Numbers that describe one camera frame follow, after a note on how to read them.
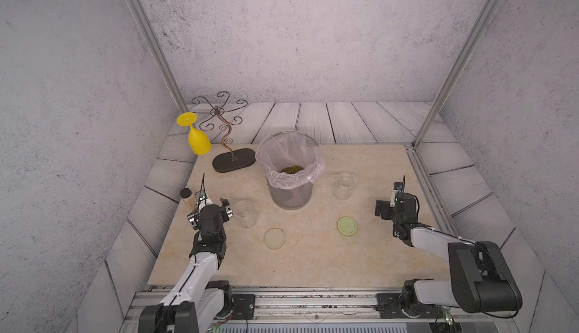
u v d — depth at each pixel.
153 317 0.40
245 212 0.95
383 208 0.84
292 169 1.01
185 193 0.91
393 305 0.72
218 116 0.91
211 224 0.64
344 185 0.94
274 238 0.88
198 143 0.91
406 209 0.70
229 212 0.81
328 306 0.74
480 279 0.43
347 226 0.91
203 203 0.72
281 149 0.93
